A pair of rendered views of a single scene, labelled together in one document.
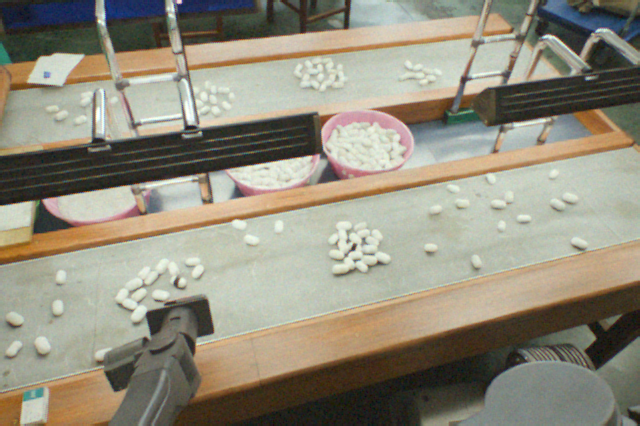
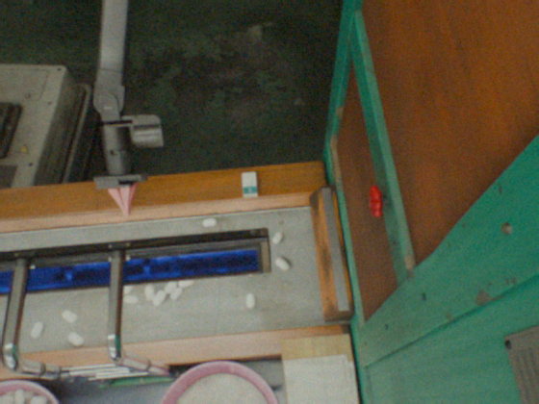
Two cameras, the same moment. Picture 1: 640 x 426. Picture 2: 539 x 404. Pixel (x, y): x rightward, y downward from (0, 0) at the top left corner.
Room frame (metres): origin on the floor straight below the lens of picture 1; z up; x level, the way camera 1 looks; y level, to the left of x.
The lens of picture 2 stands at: (0.73, 0.69, 1.79)
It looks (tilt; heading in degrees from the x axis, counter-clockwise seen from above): 66 degrees down; 199
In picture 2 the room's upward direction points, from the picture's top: 5 degrees counter-clockwise
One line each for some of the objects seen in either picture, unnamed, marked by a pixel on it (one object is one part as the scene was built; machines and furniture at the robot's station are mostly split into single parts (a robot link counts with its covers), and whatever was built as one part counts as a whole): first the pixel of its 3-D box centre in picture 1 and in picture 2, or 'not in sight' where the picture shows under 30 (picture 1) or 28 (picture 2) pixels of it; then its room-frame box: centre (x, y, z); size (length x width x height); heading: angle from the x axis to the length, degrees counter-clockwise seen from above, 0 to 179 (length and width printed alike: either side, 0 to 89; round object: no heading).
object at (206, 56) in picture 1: (283, 67); not in sight; (1.53, 0.18, 0.67); 1.81 x 0.12 x 0.19; 110
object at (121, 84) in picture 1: (154, 83); not in sight; (1.05, 0.46, 0.90); 0.20 x 0.19 x 0.45; 110
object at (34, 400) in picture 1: (34, 407); (249, 185); (0.26, 0.47, 0.78); 0.06 x 0.04 x 0.02; 20
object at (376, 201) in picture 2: not in sight; (377, 202); (0.46, 0.75, 1.24); 0.04 x 0.02 x 0.04; 20
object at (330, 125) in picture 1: (365, 150); not in sight; (1.05, -0.12, 0.72); 0.27 x 0.27 x 0.10
